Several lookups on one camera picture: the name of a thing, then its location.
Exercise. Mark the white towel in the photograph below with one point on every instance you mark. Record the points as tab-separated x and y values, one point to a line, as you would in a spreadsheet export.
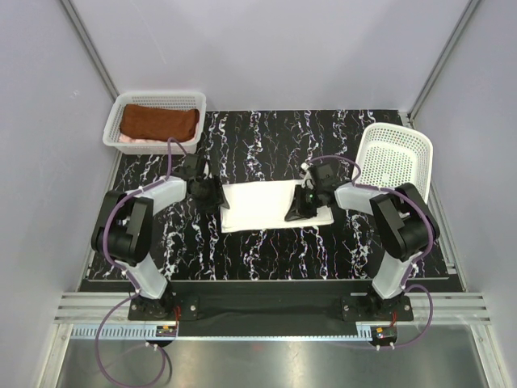
263	205

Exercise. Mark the white oval laundry basket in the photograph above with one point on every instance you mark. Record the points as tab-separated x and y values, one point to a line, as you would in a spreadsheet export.
390	155

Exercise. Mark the right connector board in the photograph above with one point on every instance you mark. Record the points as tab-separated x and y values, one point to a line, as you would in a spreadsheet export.
384	332

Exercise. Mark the aluminium frame rail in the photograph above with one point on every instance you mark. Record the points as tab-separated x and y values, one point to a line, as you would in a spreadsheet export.
448	308

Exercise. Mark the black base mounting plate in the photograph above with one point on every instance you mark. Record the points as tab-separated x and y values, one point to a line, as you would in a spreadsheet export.
348	300

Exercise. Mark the connector board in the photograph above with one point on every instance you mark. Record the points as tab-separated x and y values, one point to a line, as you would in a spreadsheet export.
167	330
384	332

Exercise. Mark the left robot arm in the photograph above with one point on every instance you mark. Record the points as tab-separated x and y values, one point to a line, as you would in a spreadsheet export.
124	228

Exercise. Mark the left connector board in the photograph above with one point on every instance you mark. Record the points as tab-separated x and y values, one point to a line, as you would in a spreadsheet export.
167	330

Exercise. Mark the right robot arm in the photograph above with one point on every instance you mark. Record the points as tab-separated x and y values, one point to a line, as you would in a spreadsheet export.
406	227

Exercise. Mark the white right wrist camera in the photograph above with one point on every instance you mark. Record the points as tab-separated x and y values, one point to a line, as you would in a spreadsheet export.
307	176

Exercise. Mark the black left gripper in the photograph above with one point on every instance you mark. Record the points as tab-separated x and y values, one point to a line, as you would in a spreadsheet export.
217	198

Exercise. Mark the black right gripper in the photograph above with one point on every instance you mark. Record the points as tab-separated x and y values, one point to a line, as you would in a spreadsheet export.
304	213

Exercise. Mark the brown towel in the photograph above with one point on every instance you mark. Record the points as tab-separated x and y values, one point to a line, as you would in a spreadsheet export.
159	123

